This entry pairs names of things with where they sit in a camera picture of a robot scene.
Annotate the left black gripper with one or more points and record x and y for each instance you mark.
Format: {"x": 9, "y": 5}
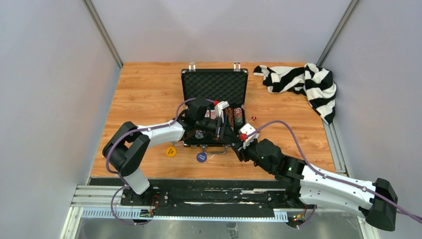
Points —
{"x": 219, "y": 125}

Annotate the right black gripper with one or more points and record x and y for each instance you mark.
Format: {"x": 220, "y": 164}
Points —
{"x": 242, "y": 152}

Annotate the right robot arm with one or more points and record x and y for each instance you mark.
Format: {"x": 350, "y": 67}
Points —
{"x": 309, "y": 185}

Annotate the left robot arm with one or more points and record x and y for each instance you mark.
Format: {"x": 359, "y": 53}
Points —
{"x": 126, "y": 149}

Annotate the red backed card deck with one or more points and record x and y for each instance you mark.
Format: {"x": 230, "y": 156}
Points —
{"x": 210, "y": 114}

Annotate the orange black chip column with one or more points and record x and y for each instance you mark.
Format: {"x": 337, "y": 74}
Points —
{"x": 230, "y": 114}

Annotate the blue tan chip column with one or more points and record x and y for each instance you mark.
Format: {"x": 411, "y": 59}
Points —
{"x": 199, "y": 134}

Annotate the blue small blind button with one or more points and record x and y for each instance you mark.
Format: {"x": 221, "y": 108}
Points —
{"x": 201, "y": 157}

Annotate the clear dealer button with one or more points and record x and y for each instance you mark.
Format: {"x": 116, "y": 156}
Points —
{"x": 177, "y": 144}

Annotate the black aluminium poker case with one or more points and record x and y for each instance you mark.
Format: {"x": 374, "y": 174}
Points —
{"x": 217, "y": 84}

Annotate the yellow round button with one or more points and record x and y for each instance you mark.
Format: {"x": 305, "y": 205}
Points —
{"x": 171, "y": 151}

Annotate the black white striped cloth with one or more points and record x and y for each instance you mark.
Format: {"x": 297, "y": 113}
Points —
{"x": 312, "y": 81}

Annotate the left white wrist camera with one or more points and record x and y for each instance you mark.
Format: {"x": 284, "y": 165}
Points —
{"x": 219, "y": 108}

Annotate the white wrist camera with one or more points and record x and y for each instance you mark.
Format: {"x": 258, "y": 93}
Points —
{"x": 247, "y": 134}
{"x": 219, "y": 108}

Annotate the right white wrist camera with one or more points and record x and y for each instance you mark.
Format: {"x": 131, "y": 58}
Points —
{"x": 247, "y": 134}

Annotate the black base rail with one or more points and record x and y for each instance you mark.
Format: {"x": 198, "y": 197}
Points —
{"x": 227, "y": 201}

